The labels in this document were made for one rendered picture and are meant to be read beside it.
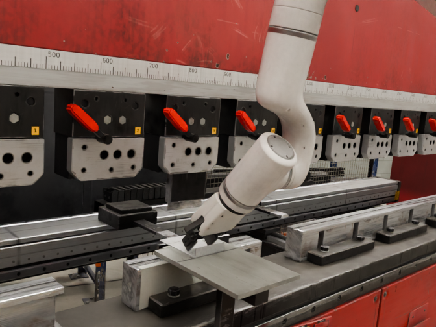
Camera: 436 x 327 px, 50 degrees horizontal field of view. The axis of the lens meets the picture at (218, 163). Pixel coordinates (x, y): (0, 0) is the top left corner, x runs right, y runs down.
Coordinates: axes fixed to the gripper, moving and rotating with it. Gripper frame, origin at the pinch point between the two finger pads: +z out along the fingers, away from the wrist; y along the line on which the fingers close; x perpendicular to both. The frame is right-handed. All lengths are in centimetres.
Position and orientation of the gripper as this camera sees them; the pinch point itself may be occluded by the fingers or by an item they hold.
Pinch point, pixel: (199, 239)
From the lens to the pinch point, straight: 106.1
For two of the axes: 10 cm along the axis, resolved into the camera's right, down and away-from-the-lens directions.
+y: -7.4, 0.5, -6.7
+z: -5.0, 6.4, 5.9
